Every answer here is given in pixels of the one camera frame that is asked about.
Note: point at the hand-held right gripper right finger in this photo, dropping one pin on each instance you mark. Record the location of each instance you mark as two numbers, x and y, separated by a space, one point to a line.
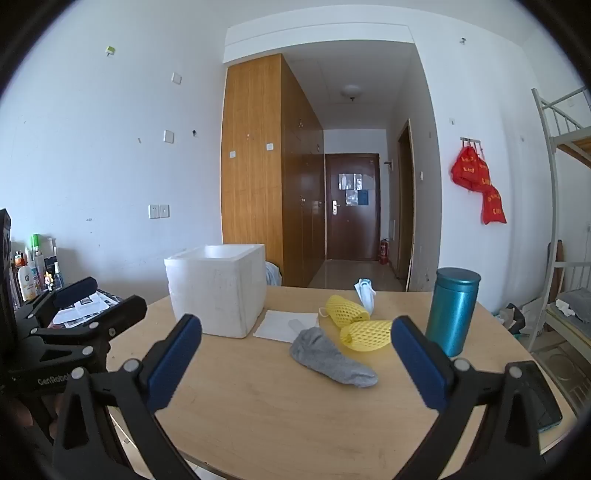
420 364

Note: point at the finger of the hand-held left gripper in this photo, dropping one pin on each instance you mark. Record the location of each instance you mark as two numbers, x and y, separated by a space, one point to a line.
76 290
124 311

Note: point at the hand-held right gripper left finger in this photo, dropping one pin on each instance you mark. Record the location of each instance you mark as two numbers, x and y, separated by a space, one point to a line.
175 362

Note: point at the yellow foam fruit net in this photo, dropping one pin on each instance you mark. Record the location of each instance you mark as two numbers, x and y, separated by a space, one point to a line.
344 311
364 336

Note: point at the white foam box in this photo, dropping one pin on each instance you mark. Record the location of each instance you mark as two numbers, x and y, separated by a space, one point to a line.
217 295

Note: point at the blue face mask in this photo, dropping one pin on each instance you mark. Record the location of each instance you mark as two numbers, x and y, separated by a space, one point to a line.
366 297

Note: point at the grey sock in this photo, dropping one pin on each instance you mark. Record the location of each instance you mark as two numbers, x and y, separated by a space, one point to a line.
323 357

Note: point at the white tissue paper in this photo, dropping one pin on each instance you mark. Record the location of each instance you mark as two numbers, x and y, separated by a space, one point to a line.
274 325

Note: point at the printed newspaper sheets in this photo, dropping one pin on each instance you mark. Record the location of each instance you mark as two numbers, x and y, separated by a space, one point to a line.
83 311

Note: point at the small blue bottle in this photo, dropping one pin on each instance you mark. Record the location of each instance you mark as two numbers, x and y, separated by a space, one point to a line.
57 276

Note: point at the small toy figurine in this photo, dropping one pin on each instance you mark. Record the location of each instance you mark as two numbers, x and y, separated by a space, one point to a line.
48 281

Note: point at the white lotion bottle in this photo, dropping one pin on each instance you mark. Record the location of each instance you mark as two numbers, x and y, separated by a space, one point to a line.
27 281

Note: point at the green cap spray can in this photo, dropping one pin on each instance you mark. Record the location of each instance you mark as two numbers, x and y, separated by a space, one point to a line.
38 254

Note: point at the teal metal canister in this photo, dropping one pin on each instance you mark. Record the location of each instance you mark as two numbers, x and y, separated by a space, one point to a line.
452 314

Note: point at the floor clutter pile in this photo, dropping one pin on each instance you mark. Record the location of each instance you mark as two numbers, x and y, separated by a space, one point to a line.
515 316

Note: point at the red fire extinguisher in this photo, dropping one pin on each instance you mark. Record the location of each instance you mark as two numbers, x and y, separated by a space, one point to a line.
383 251

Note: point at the black smartphone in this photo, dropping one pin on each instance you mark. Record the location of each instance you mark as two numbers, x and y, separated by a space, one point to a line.
542 401

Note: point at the white cloth bundle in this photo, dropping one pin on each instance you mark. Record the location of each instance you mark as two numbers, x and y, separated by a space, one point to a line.
273 274

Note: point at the brown entrance door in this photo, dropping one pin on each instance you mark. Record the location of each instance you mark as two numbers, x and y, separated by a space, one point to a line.
353 226

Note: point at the brown side room door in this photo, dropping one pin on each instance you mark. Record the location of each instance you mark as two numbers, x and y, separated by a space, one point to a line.
405 207

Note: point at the leaning wooden board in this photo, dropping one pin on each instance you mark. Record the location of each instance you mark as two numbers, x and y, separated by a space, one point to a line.
557 263

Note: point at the grey bedding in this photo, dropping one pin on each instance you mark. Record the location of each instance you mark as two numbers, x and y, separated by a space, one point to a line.
579 302

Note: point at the red plastic bag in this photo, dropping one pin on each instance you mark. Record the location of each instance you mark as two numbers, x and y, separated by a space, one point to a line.
484 173
494 205
464 168

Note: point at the door notice papers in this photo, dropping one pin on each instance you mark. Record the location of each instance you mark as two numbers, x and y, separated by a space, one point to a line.
353 189

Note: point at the wooden wardrobe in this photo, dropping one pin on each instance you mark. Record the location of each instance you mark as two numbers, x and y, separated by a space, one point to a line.
251 161

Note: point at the metal bunk bed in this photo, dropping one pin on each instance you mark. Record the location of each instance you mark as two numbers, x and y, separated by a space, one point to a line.
551 152

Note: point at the round ceiling lamp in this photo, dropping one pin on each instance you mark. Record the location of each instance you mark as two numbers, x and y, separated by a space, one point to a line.
352 91

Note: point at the white double wall socket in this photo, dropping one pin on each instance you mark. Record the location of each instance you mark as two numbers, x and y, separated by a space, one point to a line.
159 211

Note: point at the small wall fixture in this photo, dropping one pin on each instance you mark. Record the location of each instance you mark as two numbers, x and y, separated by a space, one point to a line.
387 164

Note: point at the wall coat hook rack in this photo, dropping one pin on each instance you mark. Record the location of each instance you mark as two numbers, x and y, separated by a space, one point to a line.
471 140

